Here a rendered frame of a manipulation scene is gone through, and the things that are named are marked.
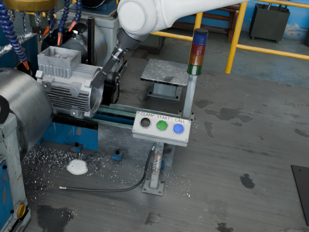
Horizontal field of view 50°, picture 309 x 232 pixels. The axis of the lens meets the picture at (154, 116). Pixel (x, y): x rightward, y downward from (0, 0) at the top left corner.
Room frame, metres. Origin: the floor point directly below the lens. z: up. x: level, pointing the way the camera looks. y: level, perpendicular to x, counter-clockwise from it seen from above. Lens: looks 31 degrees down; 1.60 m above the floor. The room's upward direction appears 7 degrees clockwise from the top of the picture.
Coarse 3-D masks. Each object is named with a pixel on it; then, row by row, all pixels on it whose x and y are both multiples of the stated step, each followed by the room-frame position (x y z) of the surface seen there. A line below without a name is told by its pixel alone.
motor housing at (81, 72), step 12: (72, 72) 1.05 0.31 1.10; (84, 72) 1.06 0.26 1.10; (96, 72) 1.08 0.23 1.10; (60, 84) 1.01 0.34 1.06; (60, 96) 1.00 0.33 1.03; (72, 96) 1.00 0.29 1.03; (84, 96) 0.99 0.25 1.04; (96, 96) 1.14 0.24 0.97; (60, 108) 1.01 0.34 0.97; (84, 108) 1.00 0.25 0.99; (96, 108) 1.09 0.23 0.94
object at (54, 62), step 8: (48, 48) 1.13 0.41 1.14; (56, 48) 1.15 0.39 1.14; (64, 48) 1.15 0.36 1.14; (40, 56) 1.05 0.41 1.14; (48, 56) 1.13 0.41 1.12; (56, 56) 1.09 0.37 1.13; (64, 56) 1.10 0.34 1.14; (72, 56) 1.14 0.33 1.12; (80, 56) 1.13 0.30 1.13; (40, 64) 1.05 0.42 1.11; (48, 64) 1.05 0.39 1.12; (56, 64) 1.05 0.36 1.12; (64, 64) 1.04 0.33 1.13; (72, 64) 1.06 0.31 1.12; (48, 72) 1.05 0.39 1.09; (56, 72) 1.05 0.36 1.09; (64, 72) 1.04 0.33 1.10
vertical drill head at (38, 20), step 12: (12, 0) 1.02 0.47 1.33; (24, 0) 1.02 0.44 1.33; (36, 0) 1.04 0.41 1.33; (48, 0) 1.07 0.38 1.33; (12, 12) 1.07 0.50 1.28; (24, 12) 1.14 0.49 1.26; (36, 12) 1.05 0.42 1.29; (48, 12) 1.13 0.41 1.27; (12, 24) 1.07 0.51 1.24; (24, 24) 1.15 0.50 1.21; (36, 24) 1.06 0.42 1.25
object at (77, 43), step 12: (84, 24) 1.41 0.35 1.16; (48, 36) 1.31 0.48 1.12; (72, 36) 1.31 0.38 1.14; (84, 36) 1.31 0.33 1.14; (96, 36) 1.39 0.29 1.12; (72, 48) 1.31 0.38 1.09; (84, 48) 1.30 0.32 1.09; (96, 48) 1.33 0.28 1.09; (84, 60) 1.30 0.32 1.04; (96, 60) 1.31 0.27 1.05
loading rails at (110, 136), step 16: (112, 112) 1.11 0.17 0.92; (128, 112) 1.13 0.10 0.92; (160, 112) 1.13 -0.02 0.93; (48, 128) 1.03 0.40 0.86; (64, 128) 1.02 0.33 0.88; (80, 128) 1.02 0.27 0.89; (96, 128) 1.01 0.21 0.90; (112, 128) 1.00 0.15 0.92; (128, 128) 0.99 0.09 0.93; (64, 144) 1.02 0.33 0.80; (80, 144) 1.01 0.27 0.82; (96, 144) 1.01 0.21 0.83; (112, 144) 0.99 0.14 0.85; (128, 144) 0.99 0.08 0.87; (144, 144) 0.98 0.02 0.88; (144, 160) 0.98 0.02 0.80
